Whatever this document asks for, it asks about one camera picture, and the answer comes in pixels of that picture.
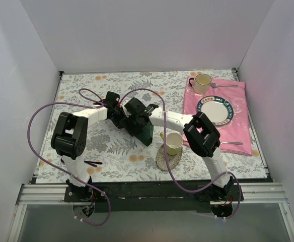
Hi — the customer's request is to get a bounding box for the dark green cloth napkin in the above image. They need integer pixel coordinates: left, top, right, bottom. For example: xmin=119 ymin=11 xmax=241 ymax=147
xmin=134 ymin=122 xmax=154 ymax=146

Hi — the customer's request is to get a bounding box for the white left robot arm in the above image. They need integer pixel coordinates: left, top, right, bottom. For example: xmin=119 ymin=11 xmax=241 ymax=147
xmin=51 ymin=91 xmax=125 ymax=202

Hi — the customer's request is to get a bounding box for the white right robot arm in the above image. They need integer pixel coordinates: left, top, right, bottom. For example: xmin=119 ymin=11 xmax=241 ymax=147
xmin=121 ymin=98 xmax=233 ymax=201

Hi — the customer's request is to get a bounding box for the floral tablecloth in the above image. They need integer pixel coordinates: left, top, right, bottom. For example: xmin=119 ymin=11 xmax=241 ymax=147
xmin=35 ymin=70 xmax=268 ymax=184

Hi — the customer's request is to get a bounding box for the yellow-green mug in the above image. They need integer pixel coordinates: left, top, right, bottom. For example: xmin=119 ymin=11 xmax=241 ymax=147
xmin=160 ymin=132 xmax=183 ymax=155

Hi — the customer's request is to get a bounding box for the speckled round coaster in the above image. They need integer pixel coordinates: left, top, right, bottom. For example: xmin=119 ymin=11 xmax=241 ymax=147
xmin=156 ymin=145 xmax=183 ymax=171

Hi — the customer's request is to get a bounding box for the purple metal spoon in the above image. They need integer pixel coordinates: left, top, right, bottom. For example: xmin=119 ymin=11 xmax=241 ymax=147
xmin=85 ymin=161 xmax=103 ymax=165

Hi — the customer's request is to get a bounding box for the cream enamel mug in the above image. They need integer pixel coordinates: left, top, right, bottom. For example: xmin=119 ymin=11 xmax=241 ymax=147
xmin=188 ymin=74 xmax=212 ymax=94

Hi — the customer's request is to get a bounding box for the white plate green rim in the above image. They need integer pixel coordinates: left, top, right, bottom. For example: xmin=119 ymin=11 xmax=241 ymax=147
xmin=196 ymin=95 xmax=234 ymax=126

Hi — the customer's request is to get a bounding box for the silver spoon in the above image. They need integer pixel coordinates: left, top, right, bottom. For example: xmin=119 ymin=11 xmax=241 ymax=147
xmin=210 ymin=83 xmax=238 ymax=88

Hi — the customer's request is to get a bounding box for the silver fork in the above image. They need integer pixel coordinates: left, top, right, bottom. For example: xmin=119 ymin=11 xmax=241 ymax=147
xmin=220 ymin=141 xmax=243 ymax=145

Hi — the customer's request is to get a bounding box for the pink satin placemat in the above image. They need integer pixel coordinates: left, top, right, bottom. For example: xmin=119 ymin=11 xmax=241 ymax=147
xmin=183 ymin=78 xmax=252 ymax=156

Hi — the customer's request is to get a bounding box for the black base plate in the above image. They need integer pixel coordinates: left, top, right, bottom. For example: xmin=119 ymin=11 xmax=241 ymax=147
xmin=63 ymin=181 xmax=243 ymax=215

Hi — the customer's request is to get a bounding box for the aluminium frame rail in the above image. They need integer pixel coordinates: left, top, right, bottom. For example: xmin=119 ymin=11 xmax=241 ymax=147
xmin=8 ymin=181 xmax=294 ymax=241

